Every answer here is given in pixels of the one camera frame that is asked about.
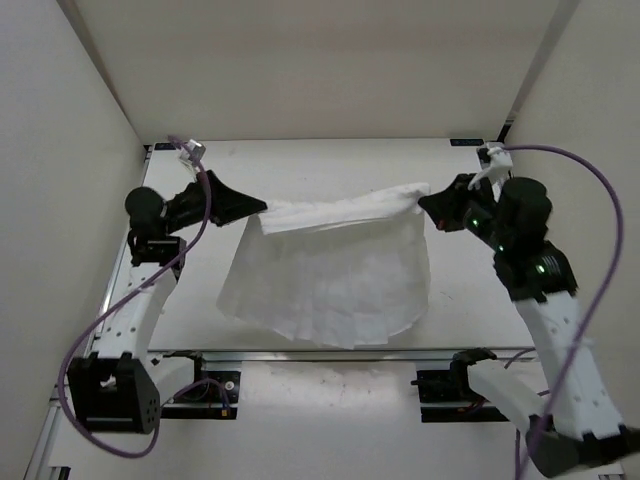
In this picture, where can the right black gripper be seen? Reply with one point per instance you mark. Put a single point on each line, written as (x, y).
(442, 206)

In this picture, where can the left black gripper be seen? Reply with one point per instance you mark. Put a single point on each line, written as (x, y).
(228, 206)

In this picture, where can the white fabric skirt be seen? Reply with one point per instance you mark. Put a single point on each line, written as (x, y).
(348, 273)

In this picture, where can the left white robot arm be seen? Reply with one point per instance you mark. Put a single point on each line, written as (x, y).
(111, 388)

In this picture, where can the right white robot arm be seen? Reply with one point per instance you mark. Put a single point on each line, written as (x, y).
(576, 426)

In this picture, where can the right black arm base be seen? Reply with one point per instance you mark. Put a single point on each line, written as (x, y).
(445, 395)

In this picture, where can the right blue corner label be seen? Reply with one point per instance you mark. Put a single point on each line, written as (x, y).
(466, 142)

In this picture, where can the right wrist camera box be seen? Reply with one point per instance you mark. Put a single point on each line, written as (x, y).
(496, 164)

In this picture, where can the aluminium table frame rail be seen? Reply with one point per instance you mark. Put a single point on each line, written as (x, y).
(220, 356)

